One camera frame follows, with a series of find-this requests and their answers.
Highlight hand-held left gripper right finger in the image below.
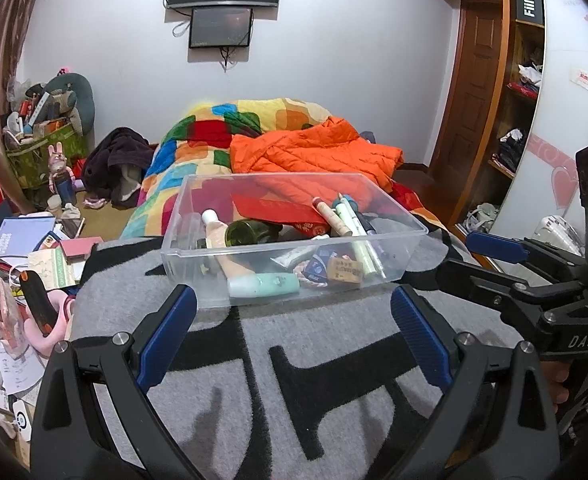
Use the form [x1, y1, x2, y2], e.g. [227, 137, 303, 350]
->
[390, 284, 560, 480]

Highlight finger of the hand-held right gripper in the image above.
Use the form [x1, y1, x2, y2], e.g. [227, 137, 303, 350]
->
[464, 231, 587, 286]
[436, 259, 586, 336]

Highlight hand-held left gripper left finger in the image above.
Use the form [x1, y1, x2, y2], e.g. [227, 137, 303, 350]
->
[29, 284, 198, 480]

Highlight clear plastic box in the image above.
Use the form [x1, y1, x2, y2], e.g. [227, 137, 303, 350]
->
[160, 172, 430, 308]

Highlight pale green tube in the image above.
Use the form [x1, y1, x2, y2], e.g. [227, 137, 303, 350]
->
[334, 192, 388, 281]

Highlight small brown box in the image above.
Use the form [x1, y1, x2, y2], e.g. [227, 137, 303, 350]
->
[326, 257, 364, 284]

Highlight mint green tube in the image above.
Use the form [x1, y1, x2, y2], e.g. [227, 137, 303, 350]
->
[228, 272, 301, 297]

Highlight green bottle with black cap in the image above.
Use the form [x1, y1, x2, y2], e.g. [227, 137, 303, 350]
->
[224, 220, 282, 249]

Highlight small white tube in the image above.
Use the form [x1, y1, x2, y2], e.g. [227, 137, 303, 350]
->
[270, 247, 310, 267]

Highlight red packet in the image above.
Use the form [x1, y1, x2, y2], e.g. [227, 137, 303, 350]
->
[231, 194, 332, 241]

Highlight person's right hand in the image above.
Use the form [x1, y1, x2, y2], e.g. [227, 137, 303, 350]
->
[541, 360, 572, 406]

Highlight white sneaker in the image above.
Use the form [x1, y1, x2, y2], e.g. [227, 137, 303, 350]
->
[466, 202, 500, 233]

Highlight grey and black blanket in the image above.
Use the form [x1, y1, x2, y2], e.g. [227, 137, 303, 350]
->
[69, 215, 560, 480]

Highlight pink plastic object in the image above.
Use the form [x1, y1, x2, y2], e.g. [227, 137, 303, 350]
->
[24, 294, 78, 356]

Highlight pink book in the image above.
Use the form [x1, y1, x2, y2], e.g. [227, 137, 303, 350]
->
[60, 239, 100, 261]

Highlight green patterned booklet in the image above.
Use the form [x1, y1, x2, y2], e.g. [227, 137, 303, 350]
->
[26, 249, 82, 291]

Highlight black and orange utility knife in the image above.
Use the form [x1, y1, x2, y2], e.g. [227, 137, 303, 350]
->
[19, 270, 57, 337]

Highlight wooden door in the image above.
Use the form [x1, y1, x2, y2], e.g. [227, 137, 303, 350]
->
[426, 0, 512, 196]

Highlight wooden wardrobe with white door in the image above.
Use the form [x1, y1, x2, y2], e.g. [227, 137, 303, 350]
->
[486, 0, 588, 271]

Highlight white paper sheets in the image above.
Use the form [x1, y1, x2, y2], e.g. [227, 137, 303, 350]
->
[0, 330, 45, 411]

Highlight lilac notebook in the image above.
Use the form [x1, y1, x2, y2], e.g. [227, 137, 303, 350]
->
[0, 216, 57, 260]

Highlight dark cloth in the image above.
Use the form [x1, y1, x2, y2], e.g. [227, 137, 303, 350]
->
[81, 127, 152, 208]

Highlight orange puffer jacket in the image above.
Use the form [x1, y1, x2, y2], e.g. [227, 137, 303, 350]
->
[229, 116, 405, 191]

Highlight pink bunny toy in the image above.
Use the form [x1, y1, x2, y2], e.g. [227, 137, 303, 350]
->
[48, 142, 77, 206]

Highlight colourful patchwork blanket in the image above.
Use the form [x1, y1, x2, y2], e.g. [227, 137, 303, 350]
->
[119, 97, 455, 241]

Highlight green bag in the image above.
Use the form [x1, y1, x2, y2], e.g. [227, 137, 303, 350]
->
[5, 125, 90, 191]

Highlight black box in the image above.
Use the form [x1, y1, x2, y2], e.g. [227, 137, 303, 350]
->
[515, 0, 546, 28]

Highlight small black monitor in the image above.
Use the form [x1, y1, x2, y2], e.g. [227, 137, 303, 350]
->
[189, 6, 254, 50]

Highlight black cable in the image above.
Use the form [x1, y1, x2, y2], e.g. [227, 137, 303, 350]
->
[218, 45, 240, 72]

